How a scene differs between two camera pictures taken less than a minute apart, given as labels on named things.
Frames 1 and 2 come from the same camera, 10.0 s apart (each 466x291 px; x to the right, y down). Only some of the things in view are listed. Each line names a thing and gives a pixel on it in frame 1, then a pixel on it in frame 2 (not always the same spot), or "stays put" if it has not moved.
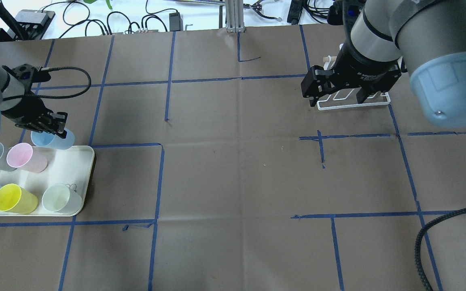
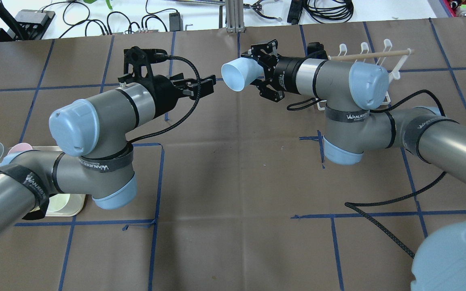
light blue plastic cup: x=52 y=140 → x=239 y=73
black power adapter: x=176 y=22 stays put
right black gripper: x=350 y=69 → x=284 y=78
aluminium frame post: x=234 y=10 stays put
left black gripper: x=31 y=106 → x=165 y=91
